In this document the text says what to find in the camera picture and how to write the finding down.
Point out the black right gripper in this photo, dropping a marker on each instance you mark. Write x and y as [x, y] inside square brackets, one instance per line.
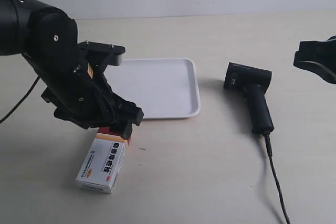
[317, 57]

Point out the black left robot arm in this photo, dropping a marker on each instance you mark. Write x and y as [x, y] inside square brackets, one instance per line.
[27, 23]

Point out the white plastic tray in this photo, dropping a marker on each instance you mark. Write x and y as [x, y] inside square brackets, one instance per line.
[163, 88]

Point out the white red medicine box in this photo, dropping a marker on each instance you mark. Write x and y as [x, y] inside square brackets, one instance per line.
[103, 161]

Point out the black handheld barcode scanner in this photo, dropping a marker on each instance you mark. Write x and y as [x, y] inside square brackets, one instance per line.
[253, 83]

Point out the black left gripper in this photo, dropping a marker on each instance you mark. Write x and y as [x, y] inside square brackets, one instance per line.
[79, 99]

